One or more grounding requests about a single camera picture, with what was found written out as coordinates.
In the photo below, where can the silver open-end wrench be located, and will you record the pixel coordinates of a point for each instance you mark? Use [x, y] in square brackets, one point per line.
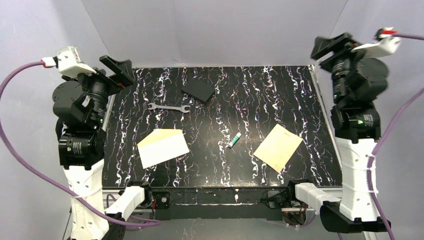
[183, 109]

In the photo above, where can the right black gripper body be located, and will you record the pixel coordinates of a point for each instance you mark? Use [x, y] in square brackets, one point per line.
[334, 53]

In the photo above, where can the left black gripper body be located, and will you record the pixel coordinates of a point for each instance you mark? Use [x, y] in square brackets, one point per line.
[110, 78]

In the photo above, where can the green glue stick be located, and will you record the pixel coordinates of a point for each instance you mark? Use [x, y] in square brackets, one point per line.
[234, 140]

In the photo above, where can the cream paper letter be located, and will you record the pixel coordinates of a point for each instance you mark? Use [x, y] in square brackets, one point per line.
[278, 147]

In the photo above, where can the cream paper envelope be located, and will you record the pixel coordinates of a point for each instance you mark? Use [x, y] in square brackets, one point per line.
[162, 145]

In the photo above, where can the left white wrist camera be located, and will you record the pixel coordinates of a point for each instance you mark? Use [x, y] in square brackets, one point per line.
[68, 63]

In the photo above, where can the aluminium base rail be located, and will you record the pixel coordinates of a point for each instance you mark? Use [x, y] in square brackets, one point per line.
[212, 198]

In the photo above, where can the black ribbed block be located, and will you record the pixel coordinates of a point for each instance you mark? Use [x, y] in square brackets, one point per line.
[198, 90]

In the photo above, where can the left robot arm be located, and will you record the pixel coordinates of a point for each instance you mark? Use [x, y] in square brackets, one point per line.
[80, 104]

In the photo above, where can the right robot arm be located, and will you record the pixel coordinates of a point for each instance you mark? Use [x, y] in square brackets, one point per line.
[358, 76]

